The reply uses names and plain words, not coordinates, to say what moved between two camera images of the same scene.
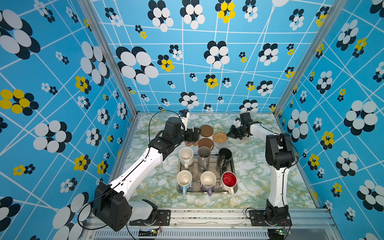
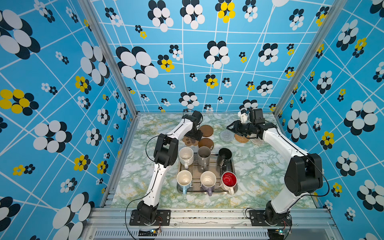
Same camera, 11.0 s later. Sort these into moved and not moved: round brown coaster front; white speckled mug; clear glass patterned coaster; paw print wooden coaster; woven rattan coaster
Moved: clear glass patterned coaster; woven rattan coaster
Not moved: paw print wooden coaster; white speckled mug; round brown coaster front
